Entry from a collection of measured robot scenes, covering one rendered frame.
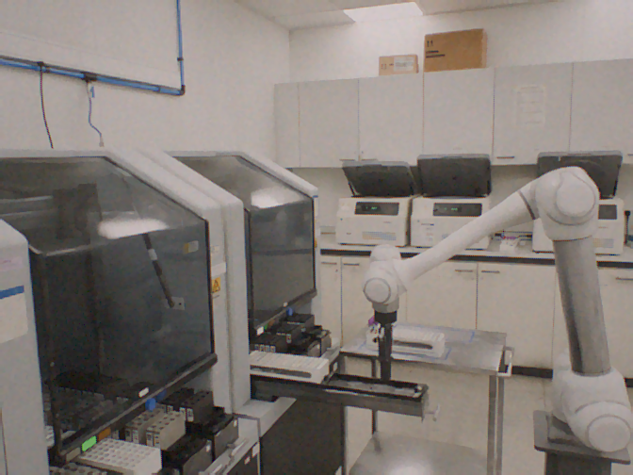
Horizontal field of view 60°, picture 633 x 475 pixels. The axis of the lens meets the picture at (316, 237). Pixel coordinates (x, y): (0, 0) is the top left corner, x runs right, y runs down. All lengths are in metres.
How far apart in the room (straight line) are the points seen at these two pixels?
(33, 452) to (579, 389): 1.31
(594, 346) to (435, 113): 2.97
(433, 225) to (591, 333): 2.57
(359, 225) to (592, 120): 1.78
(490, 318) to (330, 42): 2.63
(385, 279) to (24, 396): 0.91
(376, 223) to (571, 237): 2.74
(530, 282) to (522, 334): 0.38
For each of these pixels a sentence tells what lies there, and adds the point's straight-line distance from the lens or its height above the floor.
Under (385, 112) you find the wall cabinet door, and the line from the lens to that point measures 4.43.
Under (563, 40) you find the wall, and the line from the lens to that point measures 4.71.
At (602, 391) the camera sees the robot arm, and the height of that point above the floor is 0.96.
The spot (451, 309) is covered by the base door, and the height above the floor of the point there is 0.46.
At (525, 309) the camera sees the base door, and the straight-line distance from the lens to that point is 4.14.
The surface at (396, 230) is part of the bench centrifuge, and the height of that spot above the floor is 1.03.
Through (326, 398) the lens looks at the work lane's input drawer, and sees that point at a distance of 1.93.
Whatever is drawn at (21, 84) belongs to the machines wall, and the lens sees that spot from 2.69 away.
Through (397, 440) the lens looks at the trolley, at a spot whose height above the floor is 0.28.
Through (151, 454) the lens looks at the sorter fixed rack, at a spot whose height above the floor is 0.87.
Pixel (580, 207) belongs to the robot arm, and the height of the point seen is 1.44.
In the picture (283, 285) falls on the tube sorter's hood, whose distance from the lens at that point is 2.14.
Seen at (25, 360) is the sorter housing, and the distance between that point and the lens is 1.21.
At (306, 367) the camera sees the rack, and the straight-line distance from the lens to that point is 1.95.
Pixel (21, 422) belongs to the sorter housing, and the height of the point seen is 1.09.
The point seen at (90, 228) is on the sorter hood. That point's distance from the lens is 1.34.
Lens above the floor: 1.57
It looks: 8 degrees down
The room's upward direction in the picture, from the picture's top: 1 degrees counter-clockwise
